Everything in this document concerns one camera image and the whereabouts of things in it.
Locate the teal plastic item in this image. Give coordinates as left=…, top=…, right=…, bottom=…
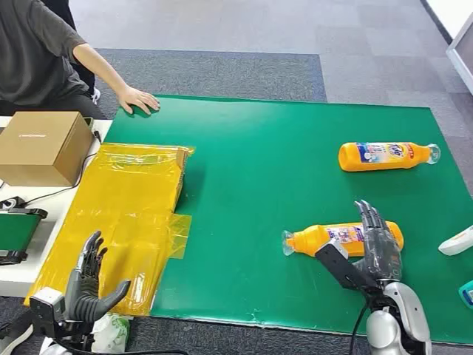
left=459, top=280, right=473, bottom=311

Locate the white green plastic bag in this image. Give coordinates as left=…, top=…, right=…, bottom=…
left=91, top=313, right=131, bottom=355

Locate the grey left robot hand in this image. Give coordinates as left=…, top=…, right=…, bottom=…
left=64, top=231, right=131, bottom=325

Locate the white plastic bottle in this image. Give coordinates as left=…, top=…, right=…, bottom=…
left=438, top=224, right=473, bottom=257

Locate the black power adapter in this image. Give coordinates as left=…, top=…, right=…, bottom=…
left=0, top=195, right=27, bottom=212

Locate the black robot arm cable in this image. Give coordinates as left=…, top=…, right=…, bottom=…
left=349, top=300, right=371, bottom=355

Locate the dark shoe white sole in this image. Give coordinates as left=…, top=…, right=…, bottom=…
left=0, top=313, right=35, bottom=355

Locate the brown cardboard box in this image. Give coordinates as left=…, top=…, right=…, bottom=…
left=0, top=111, right=94, bottom=188

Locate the person's hand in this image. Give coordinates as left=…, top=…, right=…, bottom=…
left=117, top=85, right=161, bottom=117

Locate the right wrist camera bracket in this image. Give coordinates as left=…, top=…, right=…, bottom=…
left=315, top=238, right=382, bottom=296

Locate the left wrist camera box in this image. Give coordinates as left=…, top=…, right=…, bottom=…
left=29, top=287, right=67, bottom=340

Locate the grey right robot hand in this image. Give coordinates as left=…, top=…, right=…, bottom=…
left=352, top=200, right=404, bottom=284

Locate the person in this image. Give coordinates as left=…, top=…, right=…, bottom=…
left=41, top=0, right=101, bottom=105
left=0, top=0, right=109, bottom=121

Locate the green table mat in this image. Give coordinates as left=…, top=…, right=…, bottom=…
left=104, top=95, right=473, bottom=345

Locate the yellow plastic wrapped box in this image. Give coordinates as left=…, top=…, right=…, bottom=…
left=23, top=142, right=196, bottom=317

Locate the white side table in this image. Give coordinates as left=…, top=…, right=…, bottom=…
left=0, top=115, right=113, bottom=299

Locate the small green belt conveyor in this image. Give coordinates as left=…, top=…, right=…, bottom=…
left=0, top=207, right=48, bottom=266

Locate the orange detergent bottle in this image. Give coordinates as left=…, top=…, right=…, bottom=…
left=337, top=141, right=442, bottom=173
left=281, top=220, right=404, bottom=259

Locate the white framed board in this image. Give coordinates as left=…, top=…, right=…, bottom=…
left=445, top=13, right=473, bottom=97

